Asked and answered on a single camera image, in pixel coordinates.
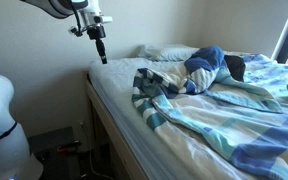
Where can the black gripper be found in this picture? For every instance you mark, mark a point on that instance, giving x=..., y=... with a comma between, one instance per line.
x=96, y=32

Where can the blue white checked duvet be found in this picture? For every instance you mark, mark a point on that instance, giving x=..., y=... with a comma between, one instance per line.
x=217, y=116

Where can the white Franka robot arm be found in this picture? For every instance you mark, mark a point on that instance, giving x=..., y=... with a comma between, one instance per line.
x=4, y=150

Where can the mattress with pale blue sheet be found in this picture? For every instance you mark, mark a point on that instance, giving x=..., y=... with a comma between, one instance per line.
x=117, y=83

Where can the pale blue pillow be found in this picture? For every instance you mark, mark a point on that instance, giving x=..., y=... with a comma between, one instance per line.
x=170, y=52

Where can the red black clamp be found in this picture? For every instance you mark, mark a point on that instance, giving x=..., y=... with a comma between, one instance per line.
x=69, y=147

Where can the dark navy garment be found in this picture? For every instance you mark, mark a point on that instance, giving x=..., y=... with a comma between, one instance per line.
x=235, y=66

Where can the light wooden bed frame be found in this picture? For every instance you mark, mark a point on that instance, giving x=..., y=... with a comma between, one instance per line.
x=107, y=126

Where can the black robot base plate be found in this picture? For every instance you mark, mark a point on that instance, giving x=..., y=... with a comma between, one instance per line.
x=54, y=160

